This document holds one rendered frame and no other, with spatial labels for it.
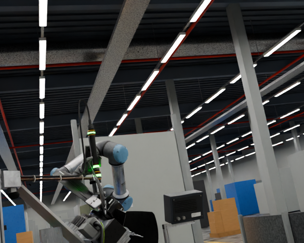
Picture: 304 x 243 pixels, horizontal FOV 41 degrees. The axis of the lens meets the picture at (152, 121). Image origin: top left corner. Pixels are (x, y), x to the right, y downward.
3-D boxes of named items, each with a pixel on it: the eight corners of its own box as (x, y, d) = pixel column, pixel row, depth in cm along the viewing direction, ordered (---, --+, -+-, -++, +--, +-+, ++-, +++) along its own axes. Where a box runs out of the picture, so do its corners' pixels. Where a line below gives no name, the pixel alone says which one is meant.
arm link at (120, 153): (119, 200, 309) (112, 137, 284) (135, 207, 301) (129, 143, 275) (108, 209, 301) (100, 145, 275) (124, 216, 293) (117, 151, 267)
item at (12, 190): (12, 198, 175) (11, 187, 176) (6, 200, 177) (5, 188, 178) (21, 197, 179) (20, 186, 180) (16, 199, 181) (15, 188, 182)
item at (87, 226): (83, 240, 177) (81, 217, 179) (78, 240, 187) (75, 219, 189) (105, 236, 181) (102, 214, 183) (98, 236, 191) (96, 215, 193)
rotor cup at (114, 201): (99, 213, 206) (115, 194, 212) (86, 209, 218) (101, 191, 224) (116, 232, 212) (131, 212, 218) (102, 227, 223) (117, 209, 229)
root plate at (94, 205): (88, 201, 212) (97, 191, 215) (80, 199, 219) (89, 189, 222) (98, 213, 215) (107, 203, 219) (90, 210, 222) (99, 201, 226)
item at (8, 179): (2, 189, 170) (0, 168, 172) (-9, 192, 173) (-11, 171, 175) (21, 188, 179) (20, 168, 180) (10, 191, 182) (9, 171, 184)
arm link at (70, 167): (100, 133, 289) (47, 168, 256) (112, 138, 283) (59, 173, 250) (102, 147, 295) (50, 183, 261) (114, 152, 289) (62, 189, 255)
